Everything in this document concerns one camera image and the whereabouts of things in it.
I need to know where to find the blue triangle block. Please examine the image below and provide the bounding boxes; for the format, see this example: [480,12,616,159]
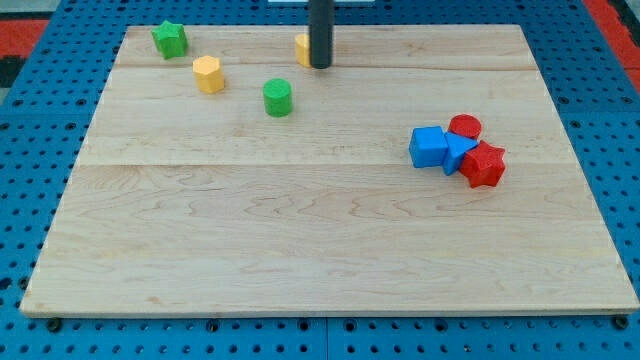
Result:
[442,132,479,176]

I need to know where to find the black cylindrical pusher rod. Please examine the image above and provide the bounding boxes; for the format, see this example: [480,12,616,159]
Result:
[308,0,334,69]

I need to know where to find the yellow hexagon block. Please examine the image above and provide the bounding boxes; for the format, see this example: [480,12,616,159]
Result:
[192,55,225,94]

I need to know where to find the yellow block behind rod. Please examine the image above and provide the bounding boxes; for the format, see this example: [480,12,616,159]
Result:
[294,33,311,68]

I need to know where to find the green cylinder block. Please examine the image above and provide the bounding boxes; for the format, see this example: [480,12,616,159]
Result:
[263,78,293,117]

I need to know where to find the blue cube block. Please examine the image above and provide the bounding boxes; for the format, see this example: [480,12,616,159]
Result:
[409,126,448,168]

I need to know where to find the light wooden board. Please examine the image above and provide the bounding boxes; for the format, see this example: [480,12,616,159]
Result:
[20,25,639,318]

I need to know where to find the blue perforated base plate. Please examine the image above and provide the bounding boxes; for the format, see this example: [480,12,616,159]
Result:
[1,1,639,359]

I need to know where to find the red star block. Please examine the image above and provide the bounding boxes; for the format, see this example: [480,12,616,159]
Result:
[459,140,506,188]

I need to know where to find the green star block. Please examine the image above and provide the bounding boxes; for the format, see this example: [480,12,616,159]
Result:
[151,20,188,60]

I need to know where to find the red cylinder block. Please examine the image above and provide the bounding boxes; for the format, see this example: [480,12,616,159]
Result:
[448,114,482,140]

